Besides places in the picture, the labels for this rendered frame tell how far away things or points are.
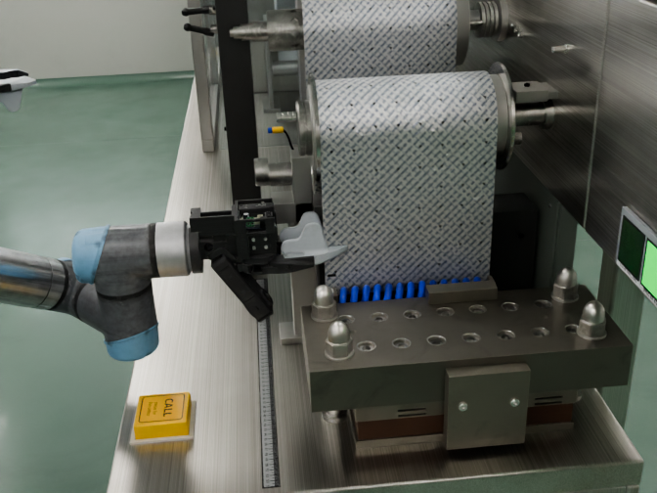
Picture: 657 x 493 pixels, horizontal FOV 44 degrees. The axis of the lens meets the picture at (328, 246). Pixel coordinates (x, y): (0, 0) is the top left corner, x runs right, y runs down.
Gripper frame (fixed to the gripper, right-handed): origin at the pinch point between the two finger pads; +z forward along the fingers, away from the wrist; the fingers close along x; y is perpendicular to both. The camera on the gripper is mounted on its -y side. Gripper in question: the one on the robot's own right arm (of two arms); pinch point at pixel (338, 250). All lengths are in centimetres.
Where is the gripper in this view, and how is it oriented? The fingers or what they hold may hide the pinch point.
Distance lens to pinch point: 113.8
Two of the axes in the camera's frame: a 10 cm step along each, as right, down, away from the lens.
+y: -0.3, -9.0, -4.3
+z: 9.9, -0.7, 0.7
